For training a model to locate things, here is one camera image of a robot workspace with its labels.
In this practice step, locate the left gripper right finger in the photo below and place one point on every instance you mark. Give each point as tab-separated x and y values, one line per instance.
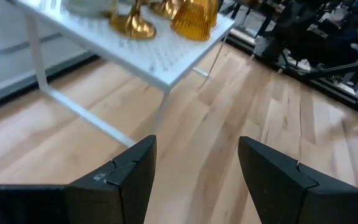
275	193

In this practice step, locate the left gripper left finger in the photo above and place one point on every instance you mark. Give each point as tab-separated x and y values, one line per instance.
120	199

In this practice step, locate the amber ribbed glass candle holder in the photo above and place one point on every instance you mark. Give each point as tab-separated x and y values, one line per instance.
215	12
191	21

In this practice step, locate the silver scented candle tin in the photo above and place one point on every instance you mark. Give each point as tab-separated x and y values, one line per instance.
89	7

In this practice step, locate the medium brass candlestick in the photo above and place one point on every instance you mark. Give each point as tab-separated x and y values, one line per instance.
163	9

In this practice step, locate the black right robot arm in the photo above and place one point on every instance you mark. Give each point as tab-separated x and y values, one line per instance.
300	37

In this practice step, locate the white perforated metal shelf riser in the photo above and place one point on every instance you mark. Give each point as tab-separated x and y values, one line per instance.
154	59

